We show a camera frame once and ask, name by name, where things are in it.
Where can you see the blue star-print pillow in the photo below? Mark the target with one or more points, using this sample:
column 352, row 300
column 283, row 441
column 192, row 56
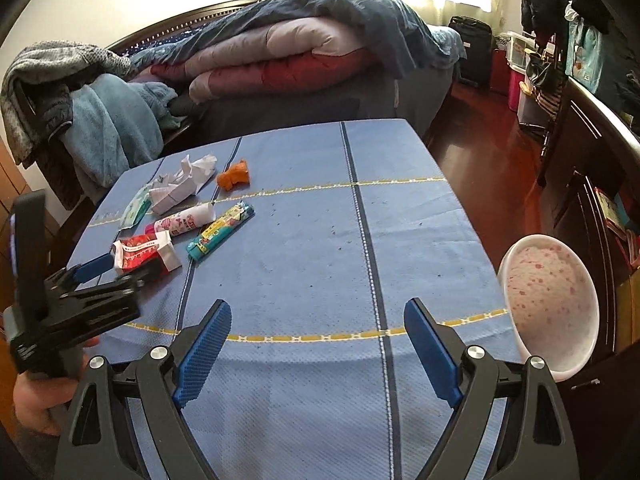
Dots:
column 165, row 41

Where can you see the teal bag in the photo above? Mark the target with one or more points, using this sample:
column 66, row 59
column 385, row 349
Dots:
column 592, row 55

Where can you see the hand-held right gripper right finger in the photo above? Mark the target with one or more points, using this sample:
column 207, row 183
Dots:
column 431, row 355

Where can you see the grey knitted blanket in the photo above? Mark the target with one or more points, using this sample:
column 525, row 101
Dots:
column 45, row 70

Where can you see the dark padded jacket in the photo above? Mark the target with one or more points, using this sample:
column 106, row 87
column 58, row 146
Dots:
column 55, row 125

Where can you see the person's left hand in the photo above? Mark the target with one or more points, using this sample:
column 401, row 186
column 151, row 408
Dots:
column 32, row 402

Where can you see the grey bed base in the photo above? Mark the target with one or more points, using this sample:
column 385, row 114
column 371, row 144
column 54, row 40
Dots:
column 310, row 105

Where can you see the blue striped tablecloth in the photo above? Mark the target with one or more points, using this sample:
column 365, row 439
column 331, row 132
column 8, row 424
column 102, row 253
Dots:
column 300, row 260

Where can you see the books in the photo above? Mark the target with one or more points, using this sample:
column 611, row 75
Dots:
column 620, row 220

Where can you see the light blue fleece blanket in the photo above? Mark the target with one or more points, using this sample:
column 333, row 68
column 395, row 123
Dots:
column 115, row 125

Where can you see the dark wooden desk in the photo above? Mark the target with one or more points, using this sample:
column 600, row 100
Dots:
column 590, row 160

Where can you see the white storage box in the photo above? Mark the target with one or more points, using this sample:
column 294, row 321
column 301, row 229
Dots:
column 520, row 47

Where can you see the crumpled white paper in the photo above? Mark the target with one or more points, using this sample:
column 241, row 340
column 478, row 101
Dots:
column 175, row 195

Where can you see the white pink-speckled bowl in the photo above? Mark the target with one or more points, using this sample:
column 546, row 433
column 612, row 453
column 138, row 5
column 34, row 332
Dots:
column 545, row 305

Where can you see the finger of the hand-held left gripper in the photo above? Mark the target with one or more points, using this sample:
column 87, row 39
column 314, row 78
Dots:
column 130, row 282
column 92, row 268

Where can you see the orange peel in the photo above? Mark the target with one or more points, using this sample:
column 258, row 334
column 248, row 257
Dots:
column 234, row 176

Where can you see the pink printed tube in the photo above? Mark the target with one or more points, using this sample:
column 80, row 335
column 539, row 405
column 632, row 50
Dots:
column 185, row 220

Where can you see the green tissue packet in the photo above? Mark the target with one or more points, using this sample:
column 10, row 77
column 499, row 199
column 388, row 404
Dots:
column 134, row 210

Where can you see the red and white packet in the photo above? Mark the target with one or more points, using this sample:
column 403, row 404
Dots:
column 140, row 252

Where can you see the black suitcase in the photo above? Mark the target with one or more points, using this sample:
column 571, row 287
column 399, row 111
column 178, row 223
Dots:
column 472, row 50

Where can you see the teal colourful wrapper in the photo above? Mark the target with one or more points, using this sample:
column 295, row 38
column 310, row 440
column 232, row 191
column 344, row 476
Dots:
column 220, row 232

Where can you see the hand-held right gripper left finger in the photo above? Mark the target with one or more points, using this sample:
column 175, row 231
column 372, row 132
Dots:
column 205, row 355

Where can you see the pink storage box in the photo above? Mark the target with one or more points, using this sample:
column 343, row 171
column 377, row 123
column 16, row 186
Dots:
column 517, row 90

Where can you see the striped black bag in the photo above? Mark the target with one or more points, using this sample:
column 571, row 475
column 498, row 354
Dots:
column 547, row 95

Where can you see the dark wooden headboard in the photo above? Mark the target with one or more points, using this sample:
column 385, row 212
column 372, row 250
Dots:
column 165, row 21

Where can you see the pink and red folded quilt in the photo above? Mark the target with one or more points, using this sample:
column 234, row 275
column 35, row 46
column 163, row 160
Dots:
column 280, row 50

